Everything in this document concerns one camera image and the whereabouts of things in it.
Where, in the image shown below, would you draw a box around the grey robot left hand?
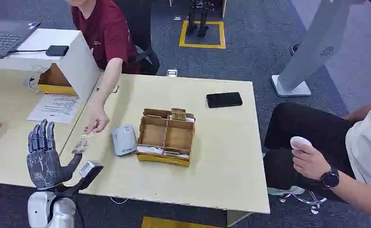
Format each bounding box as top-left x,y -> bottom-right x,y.
26,119 -> 83,190

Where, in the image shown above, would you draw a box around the black power adapter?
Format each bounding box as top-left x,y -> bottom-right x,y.
45,45 -> 70,57

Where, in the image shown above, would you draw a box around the white desk partition box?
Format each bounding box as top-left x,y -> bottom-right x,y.
0,28 -> 102,102

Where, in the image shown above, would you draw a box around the black adapter cable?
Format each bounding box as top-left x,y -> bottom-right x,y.
8,48 -> 48,54

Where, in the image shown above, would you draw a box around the white cable coil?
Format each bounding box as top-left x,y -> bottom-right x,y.
24,75 -> 40,94

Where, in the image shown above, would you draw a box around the person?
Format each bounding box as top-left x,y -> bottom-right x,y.
65,0 -> 161,135
263,91 -> 371,221

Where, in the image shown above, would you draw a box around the white hanging cable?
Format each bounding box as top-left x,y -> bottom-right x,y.
109,196 -> 130,206

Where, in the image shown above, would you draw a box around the wooden card box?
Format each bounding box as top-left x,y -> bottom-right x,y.
135,108 -> 196,168

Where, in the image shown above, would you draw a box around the printed paper sheet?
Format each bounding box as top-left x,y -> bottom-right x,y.
26,93 -> 83,125

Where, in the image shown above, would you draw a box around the black robot legs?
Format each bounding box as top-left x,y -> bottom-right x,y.
186,0 -> 212,38

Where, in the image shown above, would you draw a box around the black smartphone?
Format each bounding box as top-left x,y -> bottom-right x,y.
206,92 -> 244,109

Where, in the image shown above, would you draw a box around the black wristwatch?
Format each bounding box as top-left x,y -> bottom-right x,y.
319,167 -> 341,190

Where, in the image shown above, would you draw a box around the yellow cardboard box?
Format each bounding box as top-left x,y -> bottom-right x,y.
37,63 -> 79,97

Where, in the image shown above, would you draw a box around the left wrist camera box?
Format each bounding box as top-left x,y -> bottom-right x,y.
66,160 -> 105,195

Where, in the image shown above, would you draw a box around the white handheld device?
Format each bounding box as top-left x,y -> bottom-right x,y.
290,136 -> 313,152

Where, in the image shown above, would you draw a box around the grey laptop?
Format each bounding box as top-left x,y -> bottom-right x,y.
0,18 -> 41,59

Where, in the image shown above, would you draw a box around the chrome chair base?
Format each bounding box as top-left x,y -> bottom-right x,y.
277,190 -> 328,216

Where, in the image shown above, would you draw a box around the white card reader device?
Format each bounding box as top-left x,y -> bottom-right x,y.
111,124 -> 138,157

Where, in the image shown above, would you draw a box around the patterned card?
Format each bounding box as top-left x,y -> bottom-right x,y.
71,131 -> 96,155

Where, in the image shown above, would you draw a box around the yellow floor tape square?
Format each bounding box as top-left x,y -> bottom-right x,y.
178,20 -> 227,50

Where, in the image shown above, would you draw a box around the pale shoe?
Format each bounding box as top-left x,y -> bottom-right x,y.
266,185 -> 306,197

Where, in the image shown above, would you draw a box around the flat lying card stack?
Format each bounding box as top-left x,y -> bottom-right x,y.
136,145 -> 190,159

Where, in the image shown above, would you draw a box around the person's hand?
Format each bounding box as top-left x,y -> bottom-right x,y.
290,143 -> 332,181
84,104 -> 111,135

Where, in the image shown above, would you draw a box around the upright card stack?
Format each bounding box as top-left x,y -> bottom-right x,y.
171,108 -> 188,122

